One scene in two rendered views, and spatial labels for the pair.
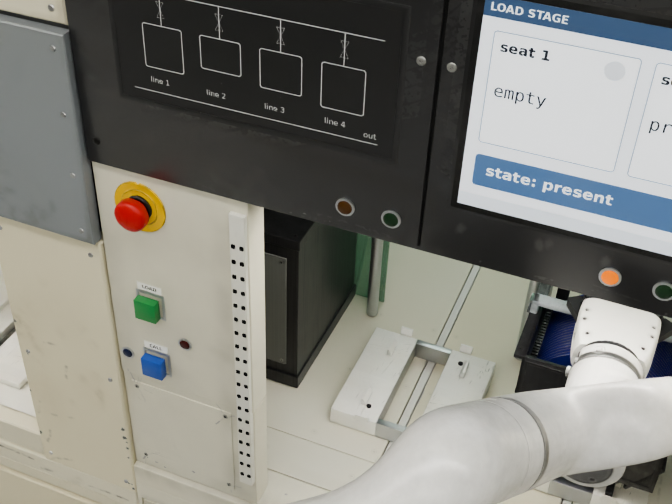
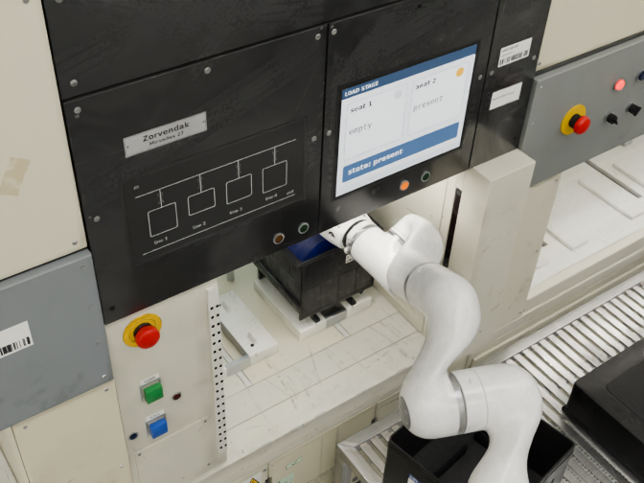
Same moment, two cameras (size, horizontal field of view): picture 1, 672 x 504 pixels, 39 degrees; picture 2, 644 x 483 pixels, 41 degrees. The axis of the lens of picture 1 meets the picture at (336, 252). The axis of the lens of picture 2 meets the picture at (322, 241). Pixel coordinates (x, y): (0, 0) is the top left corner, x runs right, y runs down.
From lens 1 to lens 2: 0.97 m
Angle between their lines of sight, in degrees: 44
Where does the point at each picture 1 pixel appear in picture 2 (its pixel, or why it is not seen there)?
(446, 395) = (236, 325)
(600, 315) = not seen: hidden behind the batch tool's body
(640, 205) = (413, 145)
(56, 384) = not seen: outside the picture
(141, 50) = (148, 229)
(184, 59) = (177, 218)
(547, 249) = (377, 191)
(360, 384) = not seen: hidden behind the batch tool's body
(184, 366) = (175, 411)
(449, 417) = (448, 281)
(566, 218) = (384, 171)
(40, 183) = (70, 367)
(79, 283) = (97, 416)
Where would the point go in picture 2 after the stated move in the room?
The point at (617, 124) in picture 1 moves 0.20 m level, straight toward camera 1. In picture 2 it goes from (401, 116) to (486, 176)
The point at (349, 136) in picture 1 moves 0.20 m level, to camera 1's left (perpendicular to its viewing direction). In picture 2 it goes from (279, 199) to (197, 267)
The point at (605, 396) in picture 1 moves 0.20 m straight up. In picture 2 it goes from (419, 240) to (431, 153)
